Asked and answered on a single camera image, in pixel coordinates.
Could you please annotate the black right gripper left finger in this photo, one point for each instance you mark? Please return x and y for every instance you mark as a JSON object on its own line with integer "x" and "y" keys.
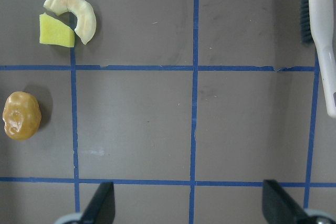
{"x": 101, "y": 208}

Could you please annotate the pale curved peel piece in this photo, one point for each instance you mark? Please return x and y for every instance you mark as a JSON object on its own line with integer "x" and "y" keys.
{"x": 82, "y": 10}

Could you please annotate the yellow-green sponge block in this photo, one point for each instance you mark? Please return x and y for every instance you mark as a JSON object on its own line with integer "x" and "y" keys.
{"x": 55, "y": 32}

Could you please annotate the white hand brush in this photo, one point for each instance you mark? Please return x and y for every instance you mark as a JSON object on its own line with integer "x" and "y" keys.
{"x": 317, "y": 26}

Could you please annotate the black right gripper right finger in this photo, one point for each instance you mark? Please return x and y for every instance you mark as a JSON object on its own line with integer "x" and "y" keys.
{"x": 278, "y": 206}

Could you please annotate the golden brown bread roll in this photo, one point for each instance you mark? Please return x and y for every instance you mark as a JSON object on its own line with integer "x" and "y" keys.
{"x": 21, "y": 116}

